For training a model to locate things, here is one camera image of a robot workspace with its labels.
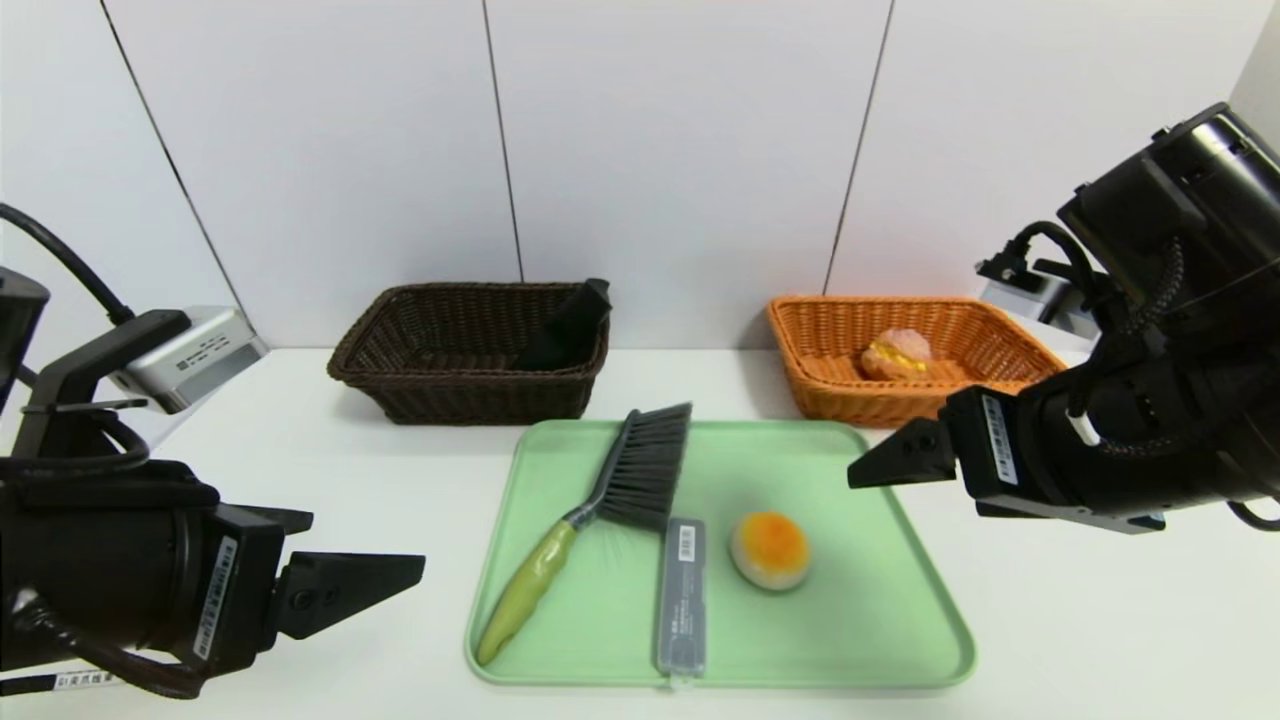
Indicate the pink cream puff pastry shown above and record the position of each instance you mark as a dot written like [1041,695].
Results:
[895,355]

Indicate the dark brown wicker basket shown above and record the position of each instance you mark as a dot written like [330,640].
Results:
[470,400]

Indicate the orange wicker basket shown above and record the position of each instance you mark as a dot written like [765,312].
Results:
[850,395]

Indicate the slim transparent grey pen case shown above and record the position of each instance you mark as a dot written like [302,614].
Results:
[682,600]

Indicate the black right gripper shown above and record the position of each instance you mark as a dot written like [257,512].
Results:
[990,440]

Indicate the black glasses case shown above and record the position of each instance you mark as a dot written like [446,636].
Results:
[565,330]

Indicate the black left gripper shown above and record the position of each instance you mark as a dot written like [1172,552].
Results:
[232,592]

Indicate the light green plastic tray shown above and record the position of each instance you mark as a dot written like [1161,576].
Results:
[610,600]

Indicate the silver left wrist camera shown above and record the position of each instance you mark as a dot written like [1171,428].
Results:
[195,355]

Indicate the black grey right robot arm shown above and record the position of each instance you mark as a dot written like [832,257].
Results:
[1190,200]

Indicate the round egg yolk pastry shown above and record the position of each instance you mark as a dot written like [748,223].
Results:
[770,552]

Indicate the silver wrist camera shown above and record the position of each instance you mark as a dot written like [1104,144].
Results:
[195,355]
[1040,300]

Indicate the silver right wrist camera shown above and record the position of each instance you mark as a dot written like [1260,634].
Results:
[1040,300]

